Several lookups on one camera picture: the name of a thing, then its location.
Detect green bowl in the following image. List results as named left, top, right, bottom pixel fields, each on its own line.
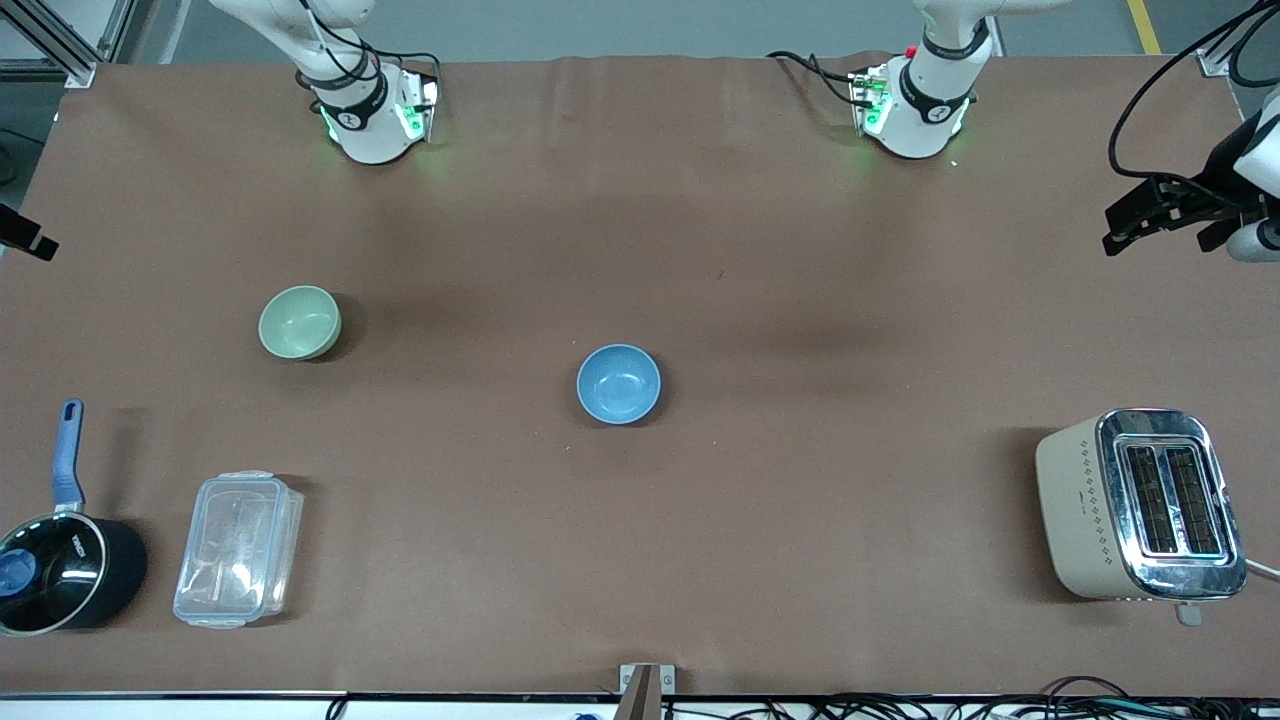
left=258, top=285, right=343, bottom=362

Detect blue bowl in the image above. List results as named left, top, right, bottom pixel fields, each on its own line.
left=576, top=343, right=662, bottom=426

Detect beige and chrome toaster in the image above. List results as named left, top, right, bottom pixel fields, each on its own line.
left=1035, top=407, right=1251, bottom=628

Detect glass lid with blue knob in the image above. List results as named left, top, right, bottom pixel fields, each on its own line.
left=0, top=513, right=106, bottom=634

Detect clear plastic food container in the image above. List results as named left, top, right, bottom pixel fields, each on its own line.
left=173, top=470, right=304, bottom=630

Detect brown table cover sheet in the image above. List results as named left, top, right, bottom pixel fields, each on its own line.
left=0, top=55, right=1280, bottom=698

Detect long black left arm cable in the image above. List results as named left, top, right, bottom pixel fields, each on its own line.
left=1108, top=0, right=1280, bottom=186

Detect short black left arm cable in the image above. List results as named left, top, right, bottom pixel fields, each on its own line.
left=1228, top=10, right=1280, bottom=89

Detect black saucepan with blue handle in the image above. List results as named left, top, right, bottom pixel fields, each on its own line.
left=0, top=399, right=149, bottom=637

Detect black left arm base cable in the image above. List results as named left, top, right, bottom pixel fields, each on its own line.
left=767, top=50, right=871, bottom=106

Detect black arm base cable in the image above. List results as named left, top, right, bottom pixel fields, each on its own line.
left=767, top=50, right=871, bottom=106
left=296, top=0, right=443, bottom=89

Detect black right arm base cable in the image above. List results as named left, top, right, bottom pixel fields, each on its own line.
left=296, top=0, right=443, bottom=89

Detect black cable tangle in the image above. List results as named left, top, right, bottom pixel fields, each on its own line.
left=660, top=676, right=1280, bottom=720

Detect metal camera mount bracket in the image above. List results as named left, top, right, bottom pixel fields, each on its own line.
left=613, top=663, right=677, bottom=720

